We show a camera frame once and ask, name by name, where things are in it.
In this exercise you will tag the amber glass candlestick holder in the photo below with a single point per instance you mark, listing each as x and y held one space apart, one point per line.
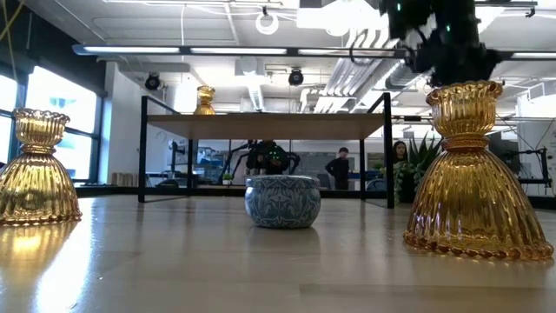
469 195
205 106
35 187

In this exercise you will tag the black background robot arm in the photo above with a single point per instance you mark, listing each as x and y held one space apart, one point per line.
236 158
543 165

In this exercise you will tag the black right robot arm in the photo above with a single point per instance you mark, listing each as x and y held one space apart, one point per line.
404 17

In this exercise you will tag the black background monitor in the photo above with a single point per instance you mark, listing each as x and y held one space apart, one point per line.
506 152

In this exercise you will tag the potted green succulent plant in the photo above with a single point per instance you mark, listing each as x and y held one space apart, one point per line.
417 161

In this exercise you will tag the black ceiling spotlight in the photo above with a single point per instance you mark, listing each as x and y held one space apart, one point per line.
295 77
153 81

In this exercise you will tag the black bar with light strips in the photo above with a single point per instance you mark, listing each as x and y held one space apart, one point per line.
239 51

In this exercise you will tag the small plant in white pot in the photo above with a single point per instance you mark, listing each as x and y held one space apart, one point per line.
227 178

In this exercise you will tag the silver ventilation duct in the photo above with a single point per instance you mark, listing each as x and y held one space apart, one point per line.
488 21

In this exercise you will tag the wooden shelf riser black frame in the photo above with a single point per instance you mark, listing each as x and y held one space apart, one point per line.
260 126

